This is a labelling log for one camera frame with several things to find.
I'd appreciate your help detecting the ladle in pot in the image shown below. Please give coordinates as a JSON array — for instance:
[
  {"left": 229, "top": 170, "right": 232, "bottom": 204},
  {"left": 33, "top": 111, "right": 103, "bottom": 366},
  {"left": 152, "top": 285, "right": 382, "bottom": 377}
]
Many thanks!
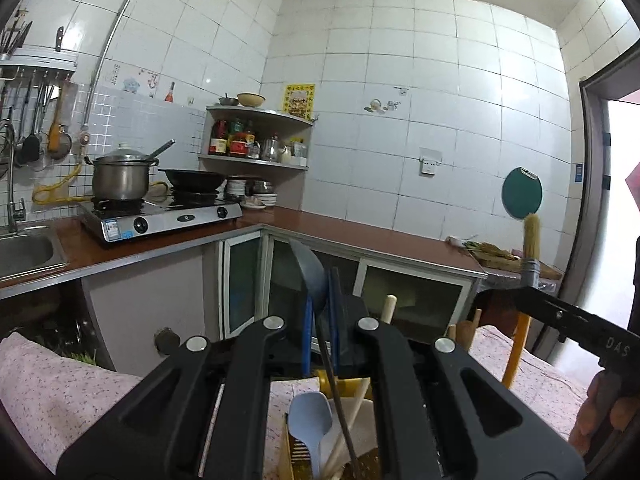
[{"left": 145, "top": 139, "right": 177, "bottom": 161}]

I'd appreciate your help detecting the wooden chopping board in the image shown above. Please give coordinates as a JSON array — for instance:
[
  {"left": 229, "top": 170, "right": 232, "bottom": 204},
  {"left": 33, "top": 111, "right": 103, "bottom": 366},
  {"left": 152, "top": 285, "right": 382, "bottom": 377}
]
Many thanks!
[{"left": 445, "top": 235, "right": 563, "bottom": 281}]

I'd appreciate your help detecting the person's right hand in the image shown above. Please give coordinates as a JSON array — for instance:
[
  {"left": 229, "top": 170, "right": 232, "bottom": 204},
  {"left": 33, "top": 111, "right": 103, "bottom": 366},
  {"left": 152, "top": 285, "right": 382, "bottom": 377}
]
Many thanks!
[{"left": 569, "top": 372, "right": 640, "bottom": 457}]

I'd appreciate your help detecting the white corner shelf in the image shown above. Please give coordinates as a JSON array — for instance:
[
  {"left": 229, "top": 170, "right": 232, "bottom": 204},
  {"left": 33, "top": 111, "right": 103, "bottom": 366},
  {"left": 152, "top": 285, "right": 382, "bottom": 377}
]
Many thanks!
[{"left": 198, "top": 104, "right": 316, "bottom": 211}]

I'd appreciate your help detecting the steel sink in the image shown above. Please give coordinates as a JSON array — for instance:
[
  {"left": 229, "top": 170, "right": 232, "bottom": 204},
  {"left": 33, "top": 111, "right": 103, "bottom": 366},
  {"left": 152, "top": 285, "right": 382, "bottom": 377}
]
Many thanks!
[{"left": 0, "top": 230, "right": 68, "bottom": 281}]

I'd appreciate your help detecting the wooden spatula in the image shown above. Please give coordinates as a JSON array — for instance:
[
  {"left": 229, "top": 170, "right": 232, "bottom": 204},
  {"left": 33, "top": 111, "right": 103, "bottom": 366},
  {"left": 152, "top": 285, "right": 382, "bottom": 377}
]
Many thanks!
[{"left": 446, "top": 308, "right": 483, "bottom": 356}]

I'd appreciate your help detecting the yellow wall poster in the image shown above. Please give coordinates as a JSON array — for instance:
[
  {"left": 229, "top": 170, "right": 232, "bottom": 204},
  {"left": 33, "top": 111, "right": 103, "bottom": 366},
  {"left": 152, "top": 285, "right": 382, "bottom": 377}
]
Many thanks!
[{"left": 283, "top": 83, "right": 317, "bottom": 121}]

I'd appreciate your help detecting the red sauce jar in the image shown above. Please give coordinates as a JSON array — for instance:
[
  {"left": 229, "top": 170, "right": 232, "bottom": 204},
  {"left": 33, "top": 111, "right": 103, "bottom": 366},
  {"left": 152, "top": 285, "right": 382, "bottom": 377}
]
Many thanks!
[{"left": 228, "top": 130, "right": 256, "bottom": 157}]

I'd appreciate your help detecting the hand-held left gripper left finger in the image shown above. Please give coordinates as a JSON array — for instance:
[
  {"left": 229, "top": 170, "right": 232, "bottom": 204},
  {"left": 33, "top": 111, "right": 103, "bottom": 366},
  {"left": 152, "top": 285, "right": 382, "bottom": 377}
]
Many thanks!
[{"left": 56, "top": 285, "right": 314, "bottom": 480}]

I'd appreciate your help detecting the red sauce bottle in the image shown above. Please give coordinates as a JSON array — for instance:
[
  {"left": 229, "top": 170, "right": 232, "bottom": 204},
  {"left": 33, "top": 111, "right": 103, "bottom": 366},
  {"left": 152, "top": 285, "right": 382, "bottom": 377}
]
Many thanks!
[{"left": 208, "top": 120, "right": 228, "bottom": 156}]

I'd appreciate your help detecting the grey metal spoon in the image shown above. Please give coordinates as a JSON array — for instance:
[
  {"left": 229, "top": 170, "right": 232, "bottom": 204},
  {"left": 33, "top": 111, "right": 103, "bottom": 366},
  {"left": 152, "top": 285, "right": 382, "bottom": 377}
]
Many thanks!
[{"left": 289, "top": 237, "right": 363, "bottom": 480}]

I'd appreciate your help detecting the yellow gas hose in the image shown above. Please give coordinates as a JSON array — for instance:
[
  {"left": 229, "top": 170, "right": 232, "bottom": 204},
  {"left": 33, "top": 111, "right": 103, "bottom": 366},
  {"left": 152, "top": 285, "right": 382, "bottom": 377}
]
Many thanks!
[{"left": 32, "top": 160, "right": 83, "bottom": 206}]

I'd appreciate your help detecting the black hanging spatula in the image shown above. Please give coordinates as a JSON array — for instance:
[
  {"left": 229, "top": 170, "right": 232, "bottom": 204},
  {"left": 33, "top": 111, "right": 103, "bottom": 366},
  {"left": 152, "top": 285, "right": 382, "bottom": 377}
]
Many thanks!
[{"left": 14, "top": 77, "right": 42, "bottom": 167}]

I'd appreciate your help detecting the yellow plastic utensil holder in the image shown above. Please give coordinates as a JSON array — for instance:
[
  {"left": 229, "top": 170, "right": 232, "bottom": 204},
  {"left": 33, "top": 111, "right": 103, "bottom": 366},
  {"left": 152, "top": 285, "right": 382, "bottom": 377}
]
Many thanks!
[{"left": 277, "top": 370, "right": 381, "bottom": 480}]

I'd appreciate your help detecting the vegetable bundle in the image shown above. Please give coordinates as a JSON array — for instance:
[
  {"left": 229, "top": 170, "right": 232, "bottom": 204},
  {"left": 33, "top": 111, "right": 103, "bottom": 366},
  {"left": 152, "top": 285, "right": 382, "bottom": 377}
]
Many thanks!
[{"left": 462, "top": 240, "right": 518, "bottom": 261}]

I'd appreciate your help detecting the steel cooking pot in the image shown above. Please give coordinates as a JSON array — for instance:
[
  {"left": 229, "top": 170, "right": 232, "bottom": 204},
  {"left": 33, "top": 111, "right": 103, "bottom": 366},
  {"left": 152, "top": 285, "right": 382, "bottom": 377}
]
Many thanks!
[{"left": 85, "top": 142, "right": 160, "bottom": 202}]

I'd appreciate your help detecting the stack of dishes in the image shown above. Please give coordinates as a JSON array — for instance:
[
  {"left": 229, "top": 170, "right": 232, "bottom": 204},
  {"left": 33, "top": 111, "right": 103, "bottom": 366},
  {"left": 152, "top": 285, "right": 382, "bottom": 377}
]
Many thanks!
[{"left": 225, "top": 176, "right": 278, "bottom": 209}]

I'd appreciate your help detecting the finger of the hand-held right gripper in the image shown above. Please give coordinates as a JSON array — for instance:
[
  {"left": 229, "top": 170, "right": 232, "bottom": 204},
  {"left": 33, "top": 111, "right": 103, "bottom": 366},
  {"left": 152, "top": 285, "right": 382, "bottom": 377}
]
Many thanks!
[{"left": 511, "top": 286, "right": 571, "bottom": 343}]

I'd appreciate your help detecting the kitchen counter with cabinets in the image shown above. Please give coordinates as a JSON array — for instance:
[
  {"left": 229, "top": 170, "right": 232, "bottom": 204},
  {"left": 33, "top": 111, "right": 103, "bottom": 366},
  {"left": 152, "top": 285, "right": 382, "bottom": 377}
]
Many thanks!
[{"left": 0, "top": 205, "right": 563, "bottom": 381}]

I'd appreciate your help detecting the light blue plastic spoon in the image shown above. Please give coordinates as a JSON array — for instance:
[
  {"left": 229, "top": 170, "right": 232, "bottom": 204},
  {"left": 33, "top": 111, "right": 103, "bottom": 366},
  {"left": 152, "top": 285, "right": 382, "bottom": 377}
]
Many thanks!
[{"left": 288, "top": 392, "right": 333, "bottom": 480}]

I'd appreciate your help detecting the pink floral tablecloth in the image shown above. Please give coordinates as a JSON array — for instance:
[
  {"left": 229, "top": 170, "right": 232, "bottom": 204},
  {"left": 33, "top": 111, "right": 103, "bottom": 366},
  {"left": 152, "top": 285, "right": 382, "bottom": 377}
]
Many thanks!
[{"left": 0, "top": 325, "right": 591, "bottom": 480}]

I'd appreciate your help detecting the wooden chopstick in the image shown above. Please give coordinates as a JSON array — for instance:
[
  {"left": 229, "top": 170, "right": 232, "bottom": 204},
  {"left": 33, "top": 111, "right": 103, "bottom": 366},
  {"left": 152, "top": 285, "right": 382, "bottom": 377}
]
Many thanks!
[{"left": 322, "top": 377, "right": 372, "bottom": 480}]

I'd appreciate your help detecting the steel kitchen faucet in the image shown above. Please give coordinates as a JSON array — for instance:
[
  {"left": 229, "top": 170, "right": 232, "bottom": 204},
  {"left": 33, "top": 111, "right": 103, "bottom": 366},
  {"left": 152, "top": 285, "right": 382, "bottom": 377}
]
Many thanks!
[{"left": 0, "top": 120, "right": 27, "bottom": 235}]

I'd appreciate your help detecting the steel wall pipe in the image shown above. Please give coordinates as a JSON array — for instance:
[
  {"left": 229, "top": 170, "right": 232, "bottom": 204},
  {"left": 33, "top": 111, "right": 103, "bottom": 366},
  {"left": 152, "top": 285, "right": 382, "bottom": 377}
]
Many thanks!
[{"left": 80, "top": 0, "right": 156, "bottom": 133}]

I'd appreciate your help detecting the dark door frame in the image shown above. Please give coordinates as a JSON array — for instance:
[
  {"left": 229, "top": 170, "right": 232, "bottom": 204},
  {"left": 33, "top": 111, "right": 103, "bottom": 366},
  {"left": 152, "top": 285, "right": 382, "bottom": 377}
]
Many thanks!
[{"left": 565, "top": 50, "right": 640, "bottom": 401}]

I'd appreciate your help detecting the steel gas stove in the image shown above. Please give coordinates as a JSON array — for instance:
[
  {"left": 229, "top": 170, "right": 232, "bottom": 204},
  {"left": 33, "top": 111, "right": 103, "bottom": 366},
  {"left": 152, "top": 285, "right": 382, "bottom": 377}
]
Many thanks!
[{"left": 77, "top": 192, "right": 244, "bottom": 246}]

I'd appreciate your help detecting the white wall socket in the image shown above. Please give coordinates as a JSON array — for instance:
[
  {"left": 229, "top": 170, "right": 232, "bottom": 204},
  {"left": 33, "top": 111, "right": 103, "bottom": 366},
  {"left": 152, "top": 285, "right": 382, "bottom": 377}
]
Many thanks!
[{"left": 418, "top": 147, "right": 443, "bottom": 177}]

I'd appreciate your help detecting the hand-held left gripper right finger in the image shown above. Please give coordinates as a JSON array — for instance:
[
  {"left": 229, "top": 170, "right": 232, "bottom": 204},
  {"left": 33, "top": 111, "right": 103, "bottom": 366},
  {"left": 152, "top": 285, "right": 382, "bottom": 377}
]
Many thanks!
[{"left": 327, "top": 267, "right": 587, "bottom": 480}]

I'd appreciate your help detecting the hanging steel strainer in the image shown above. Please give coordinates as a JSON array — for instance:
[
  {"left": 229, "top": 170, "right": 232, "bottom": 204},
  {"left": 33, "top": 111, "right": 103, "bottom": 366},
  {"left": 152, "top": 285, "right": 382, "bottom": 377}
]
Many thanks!
[{"left": 47, "top": 125, "right": 74, "bottom": 160}]

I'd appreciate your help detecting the round green cutting board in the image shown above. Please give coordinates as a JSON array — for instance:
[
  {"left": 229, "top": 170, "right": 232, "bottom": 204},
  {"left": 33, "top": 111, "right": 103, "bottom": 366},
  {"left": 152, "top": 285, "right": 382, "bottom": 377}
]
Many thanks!
[{"left": 501, "top": 166, "right": 543, "bottom": 220}]

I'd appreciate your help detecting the orange handled bristle brush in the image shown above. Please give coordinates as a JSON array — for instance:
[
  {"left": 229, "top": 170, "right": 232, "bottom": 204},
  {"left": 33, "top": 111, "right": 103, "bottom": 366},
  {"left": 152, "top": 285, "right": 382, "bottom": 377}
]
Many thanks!
[{"left": 501, "top": 213, "right": 542, "bottom": 391}]

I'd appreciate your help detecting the white wall utensil rack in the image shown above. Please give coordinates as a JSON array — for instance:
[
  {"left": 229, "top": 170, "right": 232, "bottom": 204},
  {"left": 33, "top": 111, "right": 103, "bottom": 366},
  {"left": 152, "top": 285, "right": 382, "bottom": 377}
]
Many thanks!
[{"left": 0, "top": 47, "right": 78, "bottom": 81}]

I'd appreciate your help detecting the black wok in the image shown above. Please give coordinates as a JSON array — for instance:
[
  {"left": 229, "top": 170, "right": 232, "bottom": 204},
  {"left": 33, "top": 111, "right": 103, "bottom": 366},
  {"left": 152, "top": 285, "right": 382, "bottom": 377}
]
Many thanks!
[{"left": 157, "top": 167, "right": 228, "bottom": 193}]

